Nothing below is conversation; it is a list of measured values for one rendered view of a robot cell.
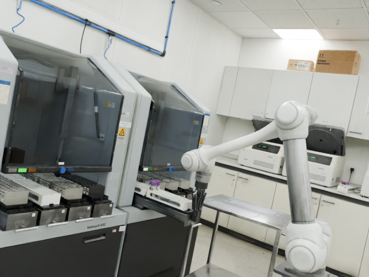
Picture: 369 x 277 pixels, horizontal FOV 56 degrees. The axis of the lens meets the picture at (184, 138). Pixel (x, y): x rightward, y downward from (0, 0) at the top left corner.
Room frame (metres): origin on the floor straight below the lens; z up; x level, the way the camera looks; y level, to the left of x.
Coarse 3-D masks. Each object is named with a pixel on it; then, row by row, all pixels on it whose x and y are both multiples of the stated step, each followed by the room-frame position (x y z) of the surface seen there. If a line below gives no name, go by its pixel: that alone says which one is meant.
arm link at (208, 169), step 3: (201, 147) 1.96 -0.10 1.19; (204, 147) 1.94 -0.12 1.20; (207, 147) 1.94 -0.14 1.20; (210, 147) 1.94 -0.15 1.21; (213, 159) 1.93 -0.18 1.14; (210, 162) 1.91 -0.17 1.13; (213, 162) 1.94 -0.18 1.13; (210, 165) 1.92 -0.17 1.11; (213, 165) 1.95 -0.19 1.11; (207, 168) 1.91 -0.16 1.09; (210, 168) 1.93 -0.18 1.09; (213, 168) 1.96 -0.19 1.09; (201, 171) 1.94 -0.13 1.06; (204, 171) 1.93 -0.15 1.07; (207, 171) 1.94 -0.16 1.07; (210, 171) 1.95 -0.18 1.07
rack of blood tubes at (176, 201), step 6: (150, 192) 2.12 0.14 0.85; (156, 192) 2.09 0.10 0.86; (162, 192) 2.12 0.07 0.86; (168, 192) 2.15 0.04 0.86; (156, 198) 2.09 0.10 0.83; (162, 198) 2.12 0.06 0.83; (168, 198) 2.04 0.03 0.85; (174, 198) 2.02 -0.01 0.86; (180, 198) 2.06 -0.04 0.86; (186, 198) 2.08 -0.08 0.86; (168, 204) 2.03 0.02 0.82; (174, 204) 2.10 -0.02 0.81; (180, 204) 1.98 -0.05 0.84; (186, 204) 1.98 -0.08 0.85
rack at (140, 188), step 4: (136, 184) 2.22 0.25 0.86; (140, 184) 2.23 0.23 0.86; (144, 184) 2.27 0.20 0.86; (136, 188) 2.32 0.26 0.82; (140, 188) 2.17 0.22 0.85; (144, 188) 2.15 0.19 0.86; (148, 188) 2.18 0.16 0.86; (136, 192) 2.19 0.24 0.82; (140, 192) 2.17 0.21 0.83; (144, 192) 2.15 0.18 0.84
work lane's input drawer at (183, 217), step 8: (136, 200) 2.16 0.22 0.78; (144, 200) 2.12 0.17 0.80; (152, 200) 2.10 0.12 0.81; (152, 208) 2.08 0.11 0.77; (160, 208) 2.04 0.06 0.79; (168, 208) 2.01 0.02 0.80; (176, 208) 1.99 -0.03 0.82; (168, 216) 2.00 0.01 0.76; (176, 216) 1.97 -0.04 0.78; (184, 216) 1.94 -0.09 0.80; (184, 224) 1.94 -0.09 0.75; (192, 224) 1.98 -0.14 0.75; (200, 224) 2.00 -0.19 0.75
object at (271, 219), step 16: (224, 208) 2.21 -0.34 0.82; (240, 208) 2.30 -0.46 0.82; (256, 208) 2.39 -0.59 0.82; (272, 224) 2.04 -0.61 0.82; (208, 256) 2.64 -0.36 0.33; (272, 256) 1.99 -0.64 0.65; (192, 272) 2.41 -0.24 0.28; (208, 272) 2.46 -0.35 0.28; (224, 272) 2.51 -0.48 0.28; (272, 272) 1.99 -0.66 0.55
